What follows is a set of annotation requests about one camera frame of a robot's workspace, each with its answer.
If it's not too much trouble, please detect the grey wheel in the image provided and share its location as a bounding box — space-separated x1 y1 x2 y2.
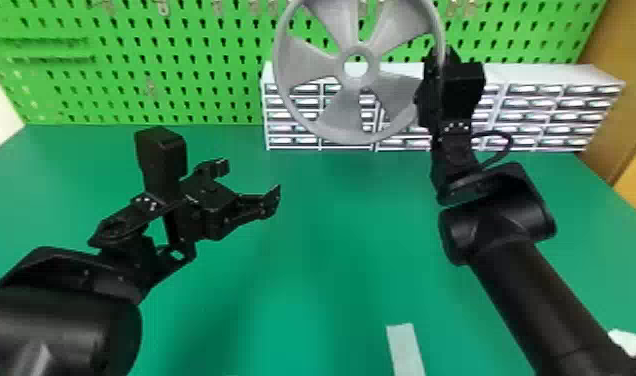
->
271 0 448 147

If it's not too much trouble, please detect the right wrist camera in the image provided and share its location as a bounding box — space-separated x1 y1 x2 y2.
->
442 61 488 125

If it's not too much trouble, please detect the black cable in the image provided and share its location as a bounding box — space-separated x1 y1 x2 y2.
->
471 130 515 170

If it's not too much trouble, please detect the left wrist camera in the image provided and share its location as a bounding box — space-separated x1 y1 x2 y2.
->
133 125 188 201

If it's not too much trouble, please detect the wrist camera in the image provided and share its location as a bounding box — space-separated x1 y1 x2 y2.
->
442 61 488 125
133 125 188 201

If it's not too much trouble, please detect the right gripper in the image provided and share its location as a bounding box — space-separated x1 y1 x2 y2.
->
414 45 463 134

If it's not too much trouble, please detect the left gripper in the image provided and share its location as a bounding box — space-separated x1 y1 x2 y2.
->
163 156 282 244

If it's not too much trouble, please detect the white drawer cabinet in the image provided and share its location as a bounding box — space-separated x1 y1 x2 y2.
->
259 60 379 152
374 62 504 153
498 63 627 153

